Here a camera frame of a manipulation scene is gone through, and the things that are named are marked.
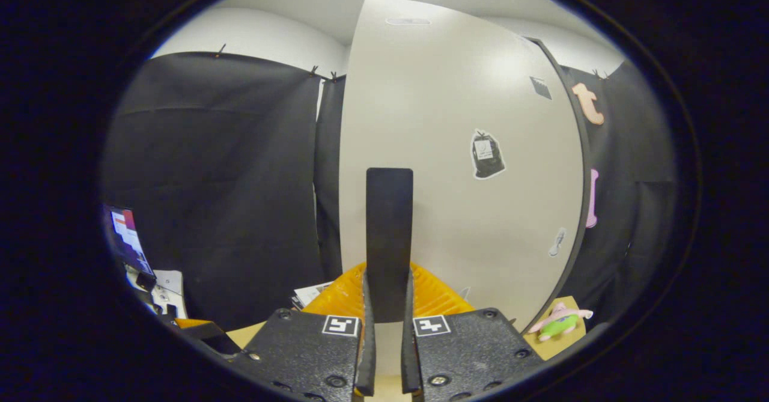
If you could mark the pink starfish plush toy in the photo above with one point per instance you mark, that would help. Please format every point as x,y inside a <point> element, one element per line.
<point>562,324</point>

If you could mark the white side desk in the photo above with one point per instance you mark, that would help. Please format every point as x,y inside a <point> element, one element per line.
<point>171,288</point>

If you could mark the black backdrop cloth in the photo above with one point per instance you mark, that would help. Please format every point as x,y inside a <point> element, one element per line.
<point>228,179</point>

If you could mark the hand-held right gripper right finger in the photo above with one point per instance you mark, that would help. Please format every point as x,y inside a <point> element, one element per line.
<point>474,354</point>

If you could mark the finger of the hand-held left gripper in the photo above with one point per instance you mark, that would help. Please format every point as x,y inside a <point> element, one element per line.
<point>210,336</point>

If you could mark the grey cabinet door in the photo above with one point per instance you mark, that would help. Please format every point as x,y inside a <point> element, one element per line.
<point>450,89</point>

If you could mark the white book dark picture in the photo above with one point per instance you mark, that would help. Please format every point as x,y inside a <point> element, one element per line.
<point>309,294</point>

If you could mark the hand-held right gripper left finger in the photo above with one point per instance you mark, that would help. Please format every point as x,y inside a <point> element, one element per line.
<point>300,354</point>

